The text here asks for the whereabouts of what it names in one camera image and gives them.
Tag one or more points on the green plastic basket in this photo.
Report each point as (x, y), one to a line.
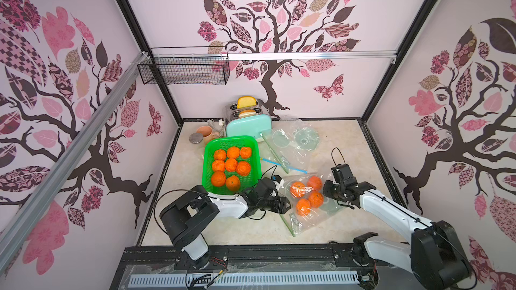
(224, 144)

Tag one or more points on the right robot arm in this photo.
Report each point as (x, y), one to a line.
(431, 251)

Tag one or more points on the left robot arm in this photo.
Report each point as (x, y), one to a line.
(185, 219)

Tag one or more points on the aluminium rail bar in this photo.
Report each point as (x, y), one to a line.
(31, 212)

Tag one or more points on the white slotted cable duct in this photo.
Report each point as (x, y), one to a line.
(203, 281)

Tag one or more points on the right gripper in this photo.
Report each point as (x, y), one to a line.
(334, 189)

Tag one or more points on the black wire wall basket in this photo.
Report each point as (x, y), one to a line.
(186, 65)

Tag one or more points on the clear green-strip bag of oranges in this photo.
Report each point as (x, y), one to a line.
(308, 206)

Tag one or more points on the mint green toaster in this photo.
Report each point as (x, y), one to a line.
(251, 126)

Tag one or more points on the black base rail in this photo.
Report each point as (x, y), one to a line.
(339, 254)

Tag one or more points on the pink ceramic mug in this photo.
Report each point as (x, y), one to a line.
(208, 133)

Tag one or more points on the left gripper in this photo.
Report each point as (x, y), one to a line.
(279, 205)

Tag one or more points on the yellow toast slice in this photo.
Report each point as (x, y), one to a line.
(245, 102)

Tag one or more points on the orange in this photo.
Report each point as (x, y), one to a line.
(220, 155)
(218, 179)
(231, 165)
(243, 168)
(218, 165)
(246, 152)
(233, 152)
(233, 183)

